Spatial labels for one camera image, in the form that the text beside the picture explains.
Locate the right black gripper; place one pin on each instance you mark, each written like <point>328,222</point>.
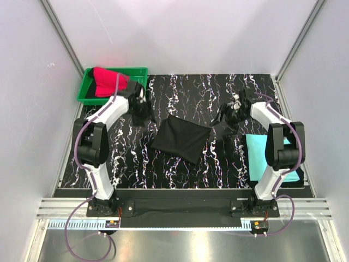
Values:
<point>225,109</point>

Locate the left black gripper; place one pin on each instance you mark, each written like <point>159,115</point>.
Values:
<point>148,115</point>

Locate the black t shirt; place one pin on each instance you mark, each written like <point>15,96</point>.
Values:
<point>181,138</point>

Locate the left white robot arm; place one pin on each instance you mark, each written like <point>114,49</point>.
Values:
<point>90,141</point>

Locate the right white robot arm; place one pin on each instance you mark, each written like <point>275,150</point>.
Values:
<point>285,145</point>

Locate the green plastic bin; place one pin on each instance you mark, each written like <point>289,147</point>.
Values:
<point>86,94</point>

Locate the black marbled table mat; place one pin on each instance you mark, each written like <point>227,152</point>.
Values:
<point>195,98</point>

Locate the red t shirt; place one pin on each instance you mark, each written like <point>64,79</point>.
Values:
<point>108,81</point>

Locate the folded teal t shirt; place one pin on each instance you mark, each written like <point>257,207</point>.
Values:
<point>255,149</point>

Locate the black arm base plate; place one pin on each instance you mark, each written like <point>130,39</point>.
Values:
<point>233,202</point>

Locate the left aluminium frame post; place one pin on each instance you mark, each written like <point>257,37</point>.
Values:
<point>56,24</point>

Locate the aluminium frame post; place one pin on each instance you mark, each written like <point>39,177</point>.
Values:
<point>56,24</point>
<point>310,20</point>

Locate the right aluminium frame post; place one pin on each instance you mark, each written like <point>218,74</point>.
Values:
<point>310,20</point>

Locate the white slotted cable duct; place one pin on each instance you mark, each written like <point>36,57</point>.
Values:
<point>166,225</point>

